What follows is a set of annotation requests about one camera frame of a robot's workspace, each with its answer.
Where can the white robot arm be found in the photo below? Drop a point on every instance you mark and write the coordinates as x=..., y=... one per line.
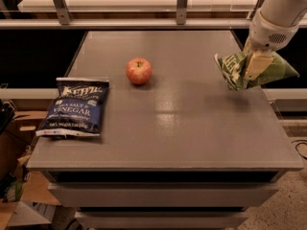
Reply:
x=283, y=12

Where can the green jalapeno chip bag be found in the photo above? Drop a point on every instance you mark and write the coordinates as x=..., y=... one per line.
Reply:
x=243, y=70

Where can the blue salt vinegar chip bag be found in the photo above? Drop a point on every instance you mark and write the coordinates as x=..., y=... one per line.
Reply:
x=78, y=109

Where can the metal railing frame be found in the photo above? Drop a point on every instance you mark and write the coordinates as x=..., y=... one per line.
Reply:
x=127, y=14

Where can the red apple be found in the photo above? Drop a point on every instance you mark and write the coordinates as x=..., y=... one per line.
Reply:
x=139, y=70

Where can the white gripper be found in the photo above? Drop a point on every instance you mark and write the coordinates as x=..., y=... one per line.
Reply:
x=268, y=36

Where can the grey drawer cabinet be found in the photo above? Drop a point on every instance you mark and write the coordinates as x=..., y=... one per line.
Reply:
x=181, y=151

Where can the brown cardboard box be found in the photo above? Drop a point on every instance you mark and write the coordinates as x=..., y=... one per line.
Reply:
x=28, y=201

